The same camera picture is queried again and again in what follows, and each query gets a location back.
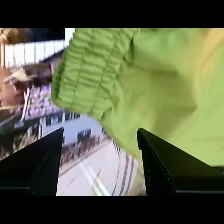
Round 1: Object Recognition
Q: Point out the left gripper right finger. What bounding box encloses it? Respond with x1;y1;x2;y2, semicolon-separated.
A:
136;127;224;197

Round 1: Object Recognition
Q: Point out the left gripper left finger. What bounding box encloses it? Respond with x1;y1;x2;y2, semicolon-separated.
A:
0;126;65;197

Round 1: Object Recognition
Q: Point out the light green garment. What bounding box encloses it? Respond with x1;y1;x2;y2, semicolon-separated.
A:
51;27;224;168

